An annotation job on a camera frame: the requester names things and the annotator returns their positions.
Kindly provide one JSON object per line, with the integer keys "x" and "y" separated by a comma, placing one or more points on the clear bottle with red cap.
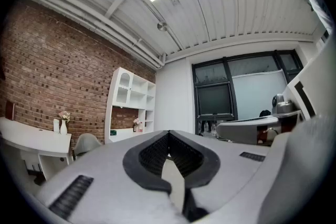
{"x": 141, "y": 127}

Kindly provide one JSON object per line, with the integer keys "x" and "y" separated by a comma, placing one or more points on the white vase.
{"x": 63, "y": 128}

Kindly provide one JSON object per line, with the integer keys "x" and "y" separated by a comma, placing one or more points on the white cabinet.
{"x": 31, "y": 139}

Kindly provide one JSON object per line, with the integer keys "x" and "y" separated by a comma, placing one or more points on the round metal ceiling fixture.
{"x": 162, "y": 26}

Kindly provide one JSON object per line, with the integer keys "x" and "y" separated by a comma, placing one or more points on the dark green box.
{"x": 113, "y": 133}

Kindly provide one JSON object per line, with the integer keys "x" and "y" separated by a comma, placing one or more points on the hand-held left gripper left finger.
{"x": 110, "y": 186}

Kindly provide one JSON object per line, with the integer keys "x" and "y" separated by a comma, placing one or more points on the white ceiling pipes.
{"x": 92, "y": 22}

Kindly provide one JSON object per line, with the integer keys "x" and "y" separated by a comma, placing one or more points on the black framed window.
{"x": 212, "y": 97}

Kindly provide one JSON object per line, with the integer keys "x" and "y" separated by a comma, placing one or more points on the black bag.
{"x": 265, "y": 113}

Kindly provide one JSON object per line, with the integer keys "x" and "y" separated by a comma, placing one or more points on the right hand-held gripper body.
{"x": 323, "y": 81}

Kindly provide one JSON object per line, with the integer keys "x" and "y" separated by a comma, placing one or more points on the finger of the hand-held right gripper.
{"x": 241, "y": 131}

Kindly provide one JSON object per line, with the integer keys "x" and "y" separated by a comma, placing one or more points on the white shelf desk unit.
{"x": 131, "y": 91}

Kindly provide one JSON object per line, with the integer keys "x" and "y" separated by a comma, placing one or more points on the brown picture frame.
{"x": 10, "y": 110}

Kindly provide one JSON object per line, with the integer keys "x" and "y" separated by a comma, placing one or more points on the small pink flower bouquet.
{"x": 136, "y": 121}

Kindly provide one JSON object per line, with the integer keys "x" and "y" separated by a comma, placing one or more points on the grey shell chair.
{"x": 86, "y": 144}

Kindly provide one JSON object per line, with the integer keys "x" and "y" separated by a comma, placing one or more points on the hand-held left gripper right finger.
{"x": 231, "y": 173}

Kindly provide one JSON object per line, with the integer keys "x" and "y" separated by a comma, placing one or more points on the frosted white screen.
{"x": 258, "y": 94}

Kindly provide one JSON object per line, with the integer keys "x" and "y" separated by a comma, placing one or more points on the person's white shirt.
{"x": 302, "y": 178}

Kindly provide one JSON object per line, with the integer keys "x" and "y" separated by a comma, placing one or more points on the pale flower bouquet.
{"x": 64, "y": 115}

